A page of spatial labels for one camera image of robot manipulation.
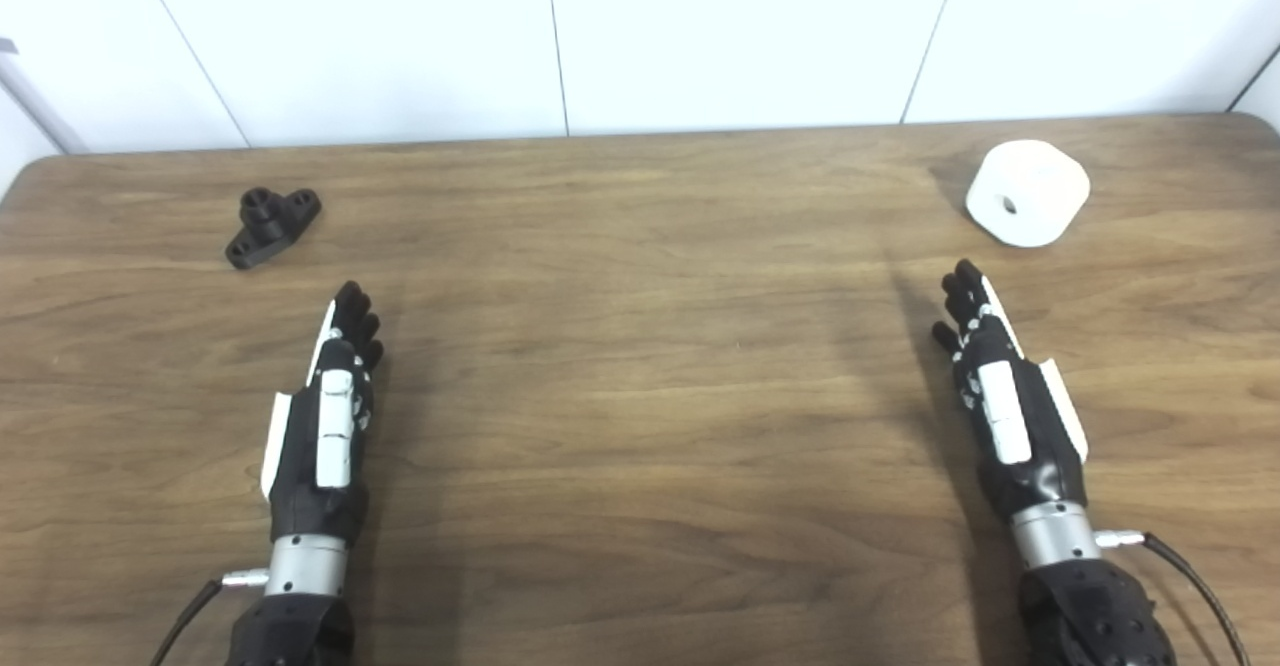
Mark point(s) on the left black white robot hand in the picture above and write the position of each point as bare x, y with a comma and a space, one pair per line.
300, 486

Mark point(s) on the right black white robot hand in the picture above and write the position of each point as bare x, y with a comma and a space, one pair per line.
1045, 471

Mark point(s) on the black flanged holder part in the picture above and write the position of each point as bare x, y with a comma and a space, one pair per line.
268, 226

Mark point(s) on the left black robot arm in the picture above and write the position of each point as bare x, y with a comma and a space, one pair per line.
300, 616

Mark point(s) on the grey wall corner trim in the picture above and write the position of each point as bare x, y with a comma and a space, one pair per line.
40, 101

